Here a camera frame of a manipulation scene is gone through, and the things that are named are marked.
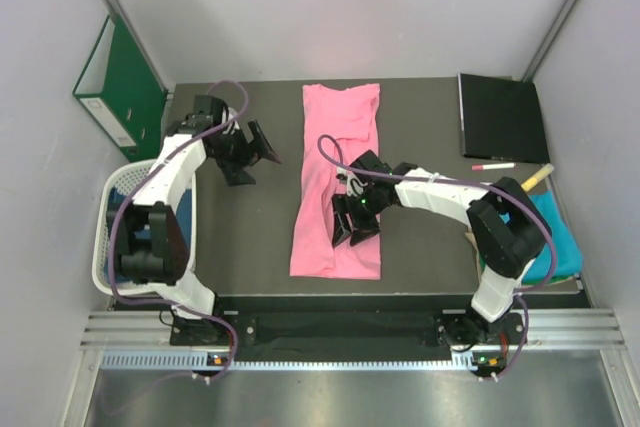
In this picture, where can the dark blue towel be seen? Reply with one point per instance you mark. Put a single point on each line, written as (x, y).
(183, 217)

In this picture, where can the green folded towel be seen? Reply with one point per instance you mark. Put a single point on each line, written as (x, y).
(480, 265)

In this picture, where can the pink marker pen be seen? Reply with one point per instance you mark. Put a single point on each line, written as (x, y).
(491, 167)

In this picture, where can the aluminium extrusion rail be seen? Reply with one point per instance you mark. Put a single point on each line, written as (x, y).
(549, 330)

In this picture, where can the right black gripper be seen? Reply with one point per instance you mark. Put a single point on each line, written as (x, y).
(342, 225)

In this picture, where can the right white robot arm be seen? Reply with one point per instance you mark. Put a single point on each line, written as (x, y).
(509, 231)

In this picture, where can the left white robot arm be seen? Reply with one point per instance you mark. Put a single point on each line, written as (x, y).
(146, 244)

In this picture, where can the green lever arch binder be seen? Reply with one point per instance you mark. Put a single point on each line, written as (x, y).
(117, 87)

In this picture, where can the white perforated plastic basket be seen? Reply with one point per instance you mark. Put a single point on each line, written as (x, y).
(125, 179)

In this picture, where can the grey slotted cable duct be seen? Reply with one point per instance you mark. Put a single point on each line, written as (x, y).
(202, 361)

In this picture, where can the pink towel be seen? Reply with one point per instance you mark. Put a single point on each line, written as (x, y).
(341, 123)

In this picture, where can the turquoise folded towel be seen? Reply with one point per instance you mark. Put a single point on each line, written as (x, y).
(569, 256)

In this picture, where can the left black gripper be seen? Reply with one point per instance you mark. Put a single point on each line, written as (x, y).
(250, 153)

